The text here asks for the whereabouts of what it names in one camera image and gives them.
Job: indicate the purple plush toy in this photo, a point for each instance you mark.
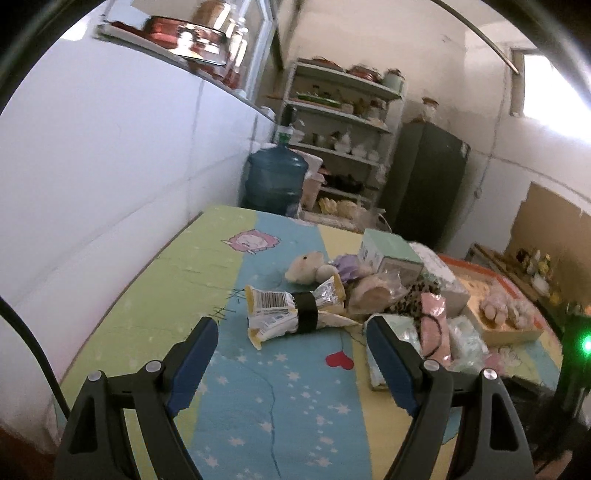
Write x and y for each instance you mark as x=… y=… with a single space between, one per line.
x=346 y=265

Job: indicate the black water pump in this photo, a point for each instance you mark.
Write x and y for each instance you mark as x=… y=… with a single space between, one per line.
x=286 y=129

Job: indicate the white shelf rack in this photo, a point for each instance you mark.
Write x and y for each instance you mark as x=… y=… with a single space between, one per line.
x=341 y=113

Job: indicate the jar on refrigerator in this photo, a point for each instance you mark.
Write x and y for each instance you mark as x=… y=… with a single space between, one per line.
x=429 y=108

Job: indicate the blue water jug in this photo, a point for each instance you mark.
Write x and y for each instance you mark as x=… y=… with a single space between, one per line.
x=272 y=180

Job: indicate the pink plush toys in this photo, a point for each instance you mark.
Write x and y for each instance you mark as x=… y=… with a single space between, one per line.
x=498 y=309

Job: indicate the taped snack packet bundle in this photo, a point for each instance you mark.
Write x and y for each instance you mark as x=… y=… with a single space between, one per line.
x=277 y=318

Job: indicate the pink plastic bin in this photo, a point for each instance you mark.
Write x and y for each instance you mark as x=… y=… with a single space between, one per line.
x=314 y=189

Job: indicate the wall shelf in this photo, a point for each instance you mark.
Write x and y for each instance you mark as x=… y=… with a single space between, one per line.
x=221 y=85

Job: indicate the pink pouch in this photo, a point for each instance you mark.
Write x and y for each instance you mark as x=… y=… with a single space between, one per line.
x=436 y=332

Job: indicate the white tissue pack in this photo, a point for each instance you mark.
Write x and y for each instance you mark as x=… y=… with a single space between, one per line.
x=466 y=341

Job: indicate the kitchen counter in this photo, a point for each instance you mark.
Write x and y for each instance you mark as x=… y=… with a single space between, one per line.
x=508 y=270

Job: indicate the cream plush toy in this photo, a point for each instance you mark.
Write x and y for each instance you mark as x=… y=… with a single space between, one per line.
x=304 y=267

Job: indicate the leopard print cloth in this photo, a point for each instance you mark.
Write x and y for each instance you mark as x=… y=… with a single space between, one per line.
x=415 y=297

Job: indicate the mint green box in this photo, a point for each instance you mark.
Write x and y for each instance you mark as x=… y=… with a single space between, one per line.
x=388 y=251

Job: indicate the dark refrigerator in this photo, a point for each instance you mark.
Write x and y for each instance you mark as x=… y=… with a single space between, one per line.
x=425 y=184

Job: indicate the clear plastic food bag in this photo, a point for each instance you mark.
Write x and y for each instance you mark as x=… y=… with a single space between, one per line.
x=341 y=207

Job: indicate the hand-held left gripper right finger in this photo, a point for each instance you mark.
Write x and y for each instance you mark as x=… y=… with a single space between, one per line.
x=392 y=369

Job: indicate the orange rim cardboard box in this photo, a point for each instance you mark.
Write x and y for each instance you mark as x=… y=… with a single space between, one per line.
x=471 y=277

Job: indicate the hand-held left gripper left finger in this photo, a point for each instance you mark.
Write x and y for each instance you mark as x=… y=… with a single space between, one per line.
x=194 y=364

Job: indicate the cardboard wall panel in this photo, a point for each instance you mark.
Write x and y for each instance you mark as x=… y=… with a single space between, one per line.
x=554 y=221

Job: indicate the high window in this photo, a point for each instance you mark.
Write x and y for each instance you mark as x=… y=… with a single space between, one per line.
x=549 y=87

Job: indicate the row of condiment bottles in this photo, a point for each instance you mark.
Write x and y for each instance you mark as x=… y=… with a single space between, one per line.
x=538 y=267

